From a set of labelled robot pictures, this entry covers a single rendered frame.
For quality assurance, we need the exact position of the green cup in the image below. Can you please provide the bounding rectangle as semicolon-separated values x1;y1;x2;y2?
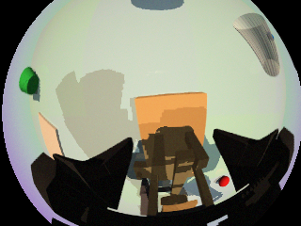
19;67;39;95

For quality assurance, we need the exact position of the clear glass cup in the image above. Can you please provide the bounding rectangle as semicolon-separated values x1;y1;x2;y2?
233;12;281;78

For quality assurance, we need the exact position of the red ball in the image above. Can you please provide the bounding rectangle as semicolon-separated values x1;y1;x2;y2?
218;176;230;187

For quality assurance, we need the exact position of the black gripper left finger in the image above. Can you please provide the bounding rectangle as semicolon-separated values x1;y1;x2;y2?
53;137;135;210

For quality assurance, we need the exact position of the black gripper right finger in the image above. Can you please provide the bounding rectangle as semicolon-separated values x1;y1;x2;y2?
214;128;278;192

